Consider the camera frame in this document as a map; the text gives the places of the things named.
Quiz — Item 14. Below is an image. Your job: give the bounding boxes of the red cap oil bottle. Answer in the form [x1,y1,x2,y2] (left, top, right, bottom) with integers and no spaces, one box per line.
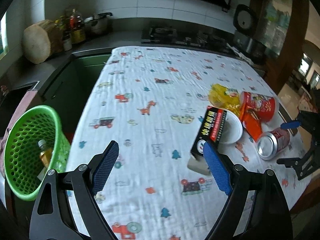
[69,8,85,44]

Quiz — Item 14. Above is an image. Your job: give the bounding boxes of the black kitchen sink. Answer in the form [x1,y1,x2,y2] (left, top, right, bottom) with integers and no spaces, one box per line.
[1,81,39,137]

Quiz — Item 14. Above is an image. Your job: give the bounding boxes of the pink dish towel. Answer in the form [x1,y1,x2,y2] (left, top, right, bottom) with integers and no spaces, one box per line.
[1,89,42,178]

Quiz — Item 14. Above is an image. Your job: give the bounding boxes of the black cigarette box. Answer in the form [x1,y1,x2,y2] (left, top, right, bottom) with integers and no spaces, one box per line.
[186,105,228,176]

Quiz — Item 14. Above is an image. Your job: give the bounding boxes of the red aluminium drink can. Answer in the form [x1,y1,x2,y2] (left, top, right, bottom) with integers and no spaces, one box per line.
[256,127,290,160]

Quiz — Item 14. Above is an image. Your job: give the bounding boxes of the green perforated plastic basket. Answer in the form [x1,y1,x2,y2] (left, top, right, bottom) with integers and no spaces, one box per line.
[4,105,71,202]

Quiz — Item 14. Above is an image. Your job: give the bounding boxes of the round black wall clock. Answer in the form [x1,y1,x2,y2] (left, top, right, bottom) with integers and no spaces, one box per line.
[233,4,258,36]

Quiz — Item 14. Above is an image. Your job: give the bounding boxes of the round wooden chopping block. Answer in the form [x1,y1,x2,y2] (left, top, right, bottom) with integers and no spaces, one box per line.
[22,20,63,64]

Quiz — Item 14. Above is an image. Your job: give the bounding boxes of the red paper cup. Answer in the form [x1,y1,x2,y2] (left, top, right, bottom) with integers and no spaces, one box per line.
[240,92,279,122]

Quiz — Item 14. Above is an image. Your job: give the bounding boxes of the orange snack wrapper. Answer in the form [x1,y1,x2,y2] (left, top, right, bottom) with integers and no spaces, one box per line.
[239,103,263,142]

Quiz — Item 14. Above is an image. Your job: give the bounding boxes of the yellow plastic snack bag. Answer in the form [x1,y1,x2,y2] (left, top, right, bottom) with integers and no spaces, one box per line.
[208,83,241,116]

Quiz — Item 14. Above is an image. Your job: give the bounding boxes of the dark sauce bottle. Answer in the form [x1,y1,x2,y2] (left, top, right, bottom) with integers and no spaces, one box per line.
[60,16,72,51]

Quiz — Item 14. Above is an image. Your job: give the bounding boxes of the black gas stove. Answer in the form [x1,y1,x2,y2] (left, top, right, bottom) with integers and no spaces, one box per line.
[141,27,227,50]

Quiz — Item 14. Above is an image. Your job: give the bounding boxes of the glass bottle in basket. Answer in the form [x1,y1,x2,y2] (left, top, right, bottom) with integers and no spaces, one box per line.
[38,139,53,168]

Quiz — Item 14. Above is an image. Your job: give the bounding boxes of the green cabinet door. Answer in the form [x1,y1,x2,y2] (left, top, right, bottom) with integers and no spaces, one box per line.
[42,54,111,142]

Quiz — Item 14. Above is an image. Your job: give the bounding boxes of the steel pot with black handle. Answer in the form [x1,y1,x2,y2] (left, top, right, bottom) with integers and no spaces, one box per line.
[84,12,113,34]

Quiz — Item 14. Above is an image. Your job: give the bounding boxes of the white patterned tablecloth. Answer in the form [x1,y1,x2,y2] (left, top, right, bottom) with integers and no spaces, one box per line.
[65,45,313,240]

